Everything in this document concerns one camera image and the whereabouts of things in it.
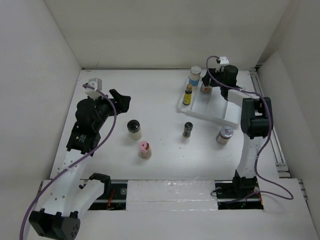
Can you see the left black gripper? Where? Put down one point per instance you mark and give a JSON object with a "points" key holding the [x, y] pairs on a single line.
{"points": [[123, 100]]}

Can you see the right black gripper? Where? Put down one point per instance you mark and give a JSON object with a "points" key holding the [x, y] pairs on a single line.
{"points": [[206, 79]]}

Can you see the white lid red logo jar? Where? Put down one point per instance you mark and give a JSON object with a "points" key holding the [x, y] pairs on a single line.
{"points": [[206, 89]]}

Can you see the blue label silver lid jar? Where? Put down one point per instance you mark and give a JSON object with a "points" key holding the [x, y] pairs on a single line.
{"points": [[194, 76]]}

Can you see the black lid cream jar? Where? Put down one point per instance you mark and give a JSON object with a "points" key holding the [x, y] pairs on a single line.
{"points": [[134, 129]]}

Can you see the yellow label brown cap bottle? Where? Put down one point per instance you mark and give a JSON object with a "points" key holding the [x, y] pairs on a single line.
{"points": [[187, 98]]}

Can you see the red logo dark jar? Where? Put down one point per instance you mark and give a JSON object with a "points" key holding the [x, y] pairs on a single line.
{"points": [[224, 135]]}

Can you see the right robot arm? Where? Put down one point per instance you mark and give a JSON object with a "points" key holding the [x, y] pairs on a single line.
{"points": [[254, 123]]}

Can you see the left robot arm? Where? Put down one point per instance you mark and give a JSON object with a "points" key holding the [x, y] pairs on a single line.
{"points": [[59, 217]]}

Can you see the white divided organizer tray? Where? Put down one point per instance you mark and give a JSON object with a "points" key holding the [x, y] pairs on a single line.
{"points": [[211, 106]]}

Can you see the black pepper grinder bottle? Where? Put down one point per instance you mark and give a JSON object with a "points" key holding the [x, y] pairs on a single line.
{"points": [[188, 126]]}

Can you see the pink lid spice jar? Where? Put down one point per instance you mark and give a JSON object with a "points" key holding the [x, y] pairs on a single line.
{"points": [[145, 151]]}

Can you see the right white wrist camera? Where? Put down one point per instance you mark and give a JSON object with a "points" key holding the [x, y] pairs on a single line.
{"points": [[222, 62]]}

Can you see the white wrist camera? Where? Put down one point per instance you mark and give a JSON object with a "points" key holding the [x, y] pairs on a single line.
{"points": [[222, 62], [94, 85]]}

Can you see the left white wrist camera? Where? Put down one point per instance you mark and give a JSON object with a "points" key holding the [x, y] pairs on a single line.
{"points": [[94, 85]]}

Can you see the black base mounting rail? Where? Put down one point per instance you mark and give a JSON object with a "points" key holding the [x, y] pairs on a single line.
{"points": [[172, 195]]}

